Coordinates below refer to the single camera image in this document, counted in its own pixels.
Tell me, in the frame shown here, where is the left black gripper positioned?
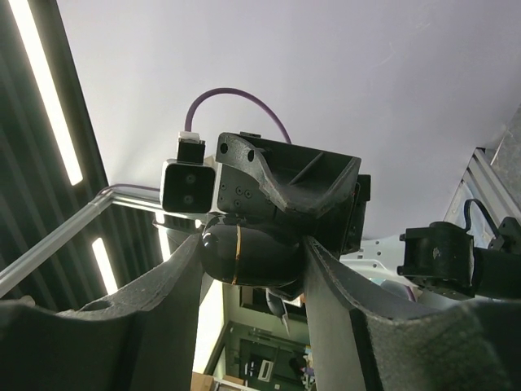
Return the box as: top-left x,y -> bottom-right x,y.
216,133 -> 371,255

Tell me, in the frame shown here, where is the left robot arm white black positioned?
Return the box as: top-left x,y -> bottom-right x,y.
217,133 -> 520,300

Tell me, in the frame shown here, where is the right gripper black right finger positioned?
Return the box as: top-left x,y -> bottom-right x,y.
303,237 -> 520,390

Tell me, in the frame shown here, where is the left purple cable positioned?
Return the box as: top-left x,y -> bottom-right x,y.
97,86 -> 292,192

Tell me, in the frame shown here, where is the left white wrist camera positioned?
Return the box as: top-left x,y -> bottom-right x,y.
160,131 -> 216,213

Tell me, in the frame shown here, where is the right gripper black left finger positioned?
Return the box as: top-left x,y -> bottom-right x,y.
1,235 -> 203,390

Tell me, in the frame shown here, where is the black earbud charging case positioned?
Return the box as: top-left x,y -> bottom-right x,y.
201,215 -> 304,288

